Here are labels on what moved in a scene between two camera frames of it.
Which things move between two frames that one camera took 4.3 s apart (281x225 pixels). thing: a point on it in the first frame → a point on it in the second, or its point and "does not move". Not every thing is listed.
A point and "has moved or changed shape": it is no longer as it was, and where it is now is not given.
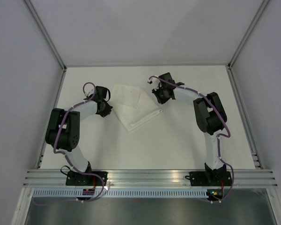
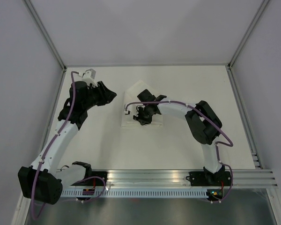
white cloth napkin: (131, 106) has moved or changed shape
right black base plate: (210, 178) does not move
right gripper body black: (160, 94) → (144, 115)
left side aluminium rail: (56, 99) does not move
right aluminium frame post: (260, 11) does not move
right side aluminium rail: (254, 152) does not move
